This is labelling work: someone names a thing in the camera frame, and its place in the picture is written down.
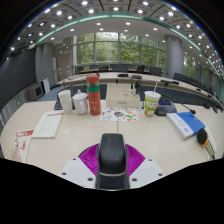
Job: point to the red drink bottle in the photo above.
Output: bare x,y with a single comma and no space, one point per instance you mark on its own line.
93,96

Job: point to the curved conference table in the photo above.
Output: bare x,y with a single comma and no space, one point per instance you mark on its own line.
110,77

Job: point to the printed drink cup with straw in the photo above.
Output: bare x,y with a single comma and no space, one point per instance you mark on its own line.
151,104

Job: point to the white floor appliance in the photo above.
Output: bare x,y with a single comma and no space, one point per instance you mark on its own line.
45,86

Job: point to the white paper cup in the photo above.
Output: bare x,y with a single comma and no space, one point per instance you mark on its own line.
65,102

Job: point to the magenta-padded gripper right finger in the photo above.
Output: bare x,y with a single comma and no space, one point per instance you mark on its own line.
146,171

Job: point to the row of dark chairs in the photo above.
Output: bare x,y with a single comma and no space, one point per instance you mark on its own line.
155,71

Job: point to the black computer mouse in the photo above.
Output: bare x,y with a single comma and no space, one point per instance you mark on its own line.
112,160

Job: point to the cream cardboard box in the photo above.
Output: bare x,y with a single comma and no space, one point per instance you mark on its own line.
121,98

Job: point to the ceiling lights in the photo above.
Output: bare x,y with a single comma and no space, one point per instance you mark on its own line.
91,11

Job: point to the colourful printed leaflet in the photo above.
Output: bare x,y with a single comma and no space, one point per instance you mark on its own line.
119,114

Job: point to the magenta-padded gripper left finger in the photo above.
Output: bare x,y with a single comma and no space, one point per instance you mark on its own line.
75,171

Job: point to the red and white booklet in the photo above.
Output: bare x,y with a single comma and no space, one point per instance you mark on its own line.
22,146

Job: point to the blue and white book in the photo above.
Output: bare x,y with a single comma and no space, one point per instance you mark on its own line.
185,124

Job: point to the black desk microphone unit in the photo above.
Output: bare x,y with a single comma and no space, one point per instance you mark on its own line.
166,108
58,106

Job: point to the white printed document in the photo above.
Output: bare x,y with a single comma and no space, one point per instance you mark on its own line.
48,124

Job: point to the black handheld microphone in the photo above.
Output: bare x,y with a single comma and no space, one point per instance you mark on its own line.
202,137

